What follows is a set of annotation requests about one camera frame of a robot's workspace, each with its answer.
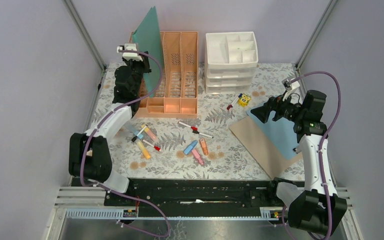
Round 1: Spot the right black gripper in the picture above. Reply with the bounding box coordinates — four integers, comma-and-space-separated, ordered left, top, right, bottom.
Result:
250, 90, 306, 124

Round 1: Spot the light blue folder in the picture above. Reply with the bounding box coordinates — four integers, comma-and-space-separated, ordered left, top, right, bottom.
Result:
247, 109, 299, 160

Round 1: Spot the teal folder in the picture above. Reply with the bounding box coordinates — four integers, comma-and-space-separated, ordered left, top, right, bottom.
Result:
131, 6, 164, 92

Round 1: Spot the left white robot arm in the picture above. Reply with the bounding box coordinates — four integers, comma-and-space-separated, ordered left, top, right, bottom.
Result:
68, 53, 152, 206

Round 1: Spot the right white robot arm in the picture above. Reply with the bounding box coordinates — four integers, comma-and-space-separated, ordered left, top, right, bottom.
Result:
250, 90, 348, 239

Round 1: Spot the floral patterned desk mat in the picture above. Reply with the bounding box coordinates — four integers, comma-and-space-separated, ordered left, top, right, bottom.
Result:
91, 62, 295, 180

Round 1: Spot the yellow owl eraser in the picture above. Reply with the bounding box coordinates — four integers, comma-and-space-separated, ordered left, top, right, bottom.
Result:
237, 93, 252, 107

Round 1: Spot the blue cap whiteboard marker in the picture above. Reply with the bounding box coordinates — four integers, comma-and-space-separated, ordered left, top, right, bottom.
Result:
232, 95, 240, 104

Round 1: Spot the orange plastic file organizer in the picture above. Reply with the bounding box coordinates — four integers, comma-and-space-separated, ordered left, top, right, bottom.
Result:
135, 31, 199, 119

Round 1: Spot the black cap marker left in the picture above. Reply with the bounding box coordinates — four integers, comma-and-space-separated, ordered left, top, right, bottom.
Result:
131, 127, 145, 142

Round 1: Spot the white plastic drawer unit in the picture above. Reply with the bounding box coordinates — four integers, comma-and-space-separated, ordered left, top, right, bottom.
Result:
204, 31, 259, 95

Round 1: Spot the yellow highlighter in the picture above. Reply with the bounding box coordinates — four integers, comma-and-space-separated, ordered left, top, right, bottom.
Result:
135, 139, 151, 160

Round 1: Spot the black cap white marker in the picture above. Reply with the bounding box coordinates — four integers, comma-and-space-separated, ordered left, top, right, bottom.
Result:
192, 129, 214, 139

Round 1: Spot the orange highlighter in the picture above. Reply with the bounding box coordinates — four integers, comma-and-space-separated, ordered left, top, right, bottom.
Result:
199, 138, 209, 156

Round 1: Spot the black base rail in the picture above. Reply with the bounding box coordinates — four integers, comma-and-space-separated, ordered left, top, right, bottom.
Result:
103, 178, 284, 219

